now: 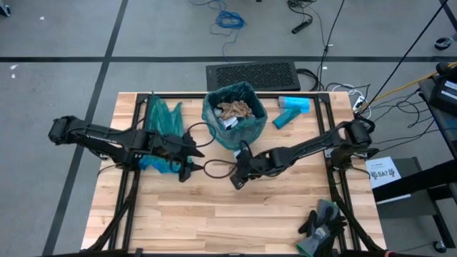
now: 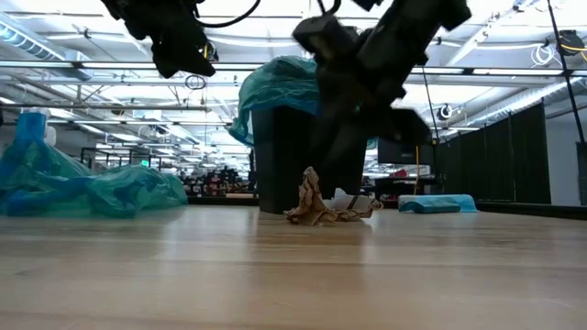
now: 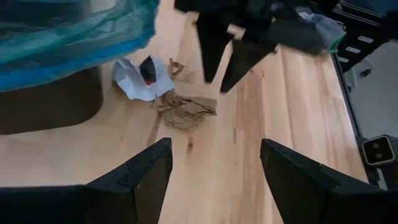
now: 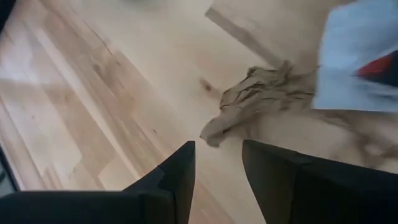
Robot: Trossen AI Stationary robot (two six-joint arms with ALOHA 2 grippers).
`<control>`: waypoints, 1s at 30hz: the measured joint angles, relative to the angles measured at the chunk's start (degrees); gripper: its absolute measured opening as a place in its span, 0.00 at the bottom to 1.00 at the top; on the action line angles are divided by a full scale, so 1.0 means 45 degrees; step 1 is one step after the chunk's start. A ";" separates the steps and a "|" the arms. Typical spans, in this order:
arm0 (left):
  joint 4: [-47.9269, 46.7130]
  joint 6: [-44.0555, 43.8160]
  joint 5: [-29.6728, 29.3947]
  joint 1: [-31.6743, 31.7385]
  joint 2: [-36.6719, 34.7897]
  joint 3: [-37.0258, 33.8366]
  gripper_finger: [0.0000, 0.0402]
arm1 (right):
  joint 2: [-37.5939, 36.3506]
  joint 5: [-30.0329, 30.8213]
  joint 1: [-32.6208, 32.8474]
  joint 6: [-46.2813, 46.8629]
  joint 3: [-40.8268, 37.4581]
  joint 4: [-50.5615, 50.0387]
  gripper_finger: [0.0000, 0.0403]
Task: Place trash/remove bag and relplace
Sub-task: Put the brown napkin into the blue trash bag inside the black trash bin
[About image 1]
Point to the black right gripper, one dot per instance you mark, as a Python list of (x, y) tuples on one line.
[(253, 164)]

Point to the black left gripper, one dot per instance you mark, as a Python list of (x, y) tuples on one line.
[(168, 150)]

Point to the white black paper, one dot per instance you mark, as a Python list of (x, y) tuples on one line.
[(237, 154)]

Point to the bin with teal liner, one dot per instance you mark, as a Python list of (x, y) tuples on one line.
[(232, 137)]

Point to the teal plastic trash bag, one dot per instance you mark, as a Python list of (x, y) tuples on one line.
[(164, 114)]

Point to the large brown paper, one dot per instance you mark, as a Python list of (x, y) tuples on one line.
[(233, 109)]

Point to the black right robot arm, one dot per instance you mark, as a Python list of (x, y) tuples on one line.
[(314, 144)]

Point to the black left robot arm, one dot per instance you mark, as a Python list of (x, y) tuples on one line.
[(100, 137)]

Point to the teal bag roll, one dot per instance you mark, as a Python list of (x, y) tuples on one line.
[(285, 118)]

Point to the light blue bag roll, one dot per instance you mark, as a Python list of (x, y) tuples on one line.
[(298, 103)]

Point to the grey black work glove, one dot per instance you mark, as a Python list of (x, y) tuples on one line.
[(326, 210), (314, 242)]

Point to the black perforated computer case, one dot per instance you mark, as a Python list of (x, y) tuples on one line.
[(250, 76)]

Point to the white power strip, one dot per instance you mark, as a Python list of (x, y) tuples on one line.
[(358, 103)]

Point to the white printed paper sign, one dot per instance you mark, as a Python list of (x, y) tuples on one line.
[(382, 172)]

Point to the black power strip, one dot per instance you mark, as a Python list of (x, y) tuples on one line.
[(301, 26)]

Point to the black side table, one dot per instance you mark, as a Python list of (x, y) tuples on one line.
[(410, 182)]

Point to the black screen device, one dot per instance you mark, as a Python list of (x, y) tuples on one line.
[(444, 94)]

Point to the black caster wheel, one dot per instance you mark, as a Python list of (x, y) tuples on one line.
[(442, 43), (440, 246), (3, 10)]

